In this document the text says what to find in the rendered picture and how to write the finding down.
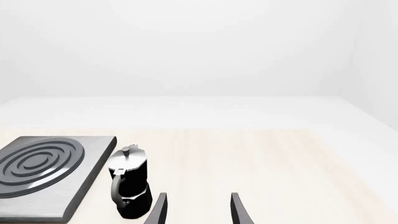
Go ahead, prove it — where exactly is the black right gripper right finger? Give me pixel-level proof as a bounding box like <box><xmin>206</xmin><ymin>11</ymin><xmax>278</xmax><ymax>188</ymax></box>
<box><xmin>230</xmin><ymin>192</ymin><xmax>255</xmax><ymax>224</ymax></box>

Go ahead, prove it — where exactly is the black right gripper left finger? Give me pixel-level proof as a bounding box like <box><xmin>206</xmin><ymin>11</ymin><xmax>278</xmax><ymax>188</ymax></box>
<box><xmin>143</xmin><ymin>192</ymin><xmax>168</xmax><ymax>224</ymax></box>

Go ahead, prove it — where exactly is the flat black stove plate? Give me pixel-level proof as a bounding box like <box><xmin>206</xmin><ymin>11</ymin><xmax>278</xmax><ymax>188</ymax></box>
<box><xmin>0</xmin><ymin>136</ymin><xmax>118</xmax><ymax>224</ymax></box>

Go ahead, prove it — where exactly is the black moka pot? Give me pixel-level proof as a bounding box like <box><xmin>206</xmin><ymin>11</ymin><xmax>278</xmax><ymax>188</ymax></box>
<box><xmin>108</xmin><ymin>144</ymin><xmax>154</xmax><ymax>220</ymax></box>

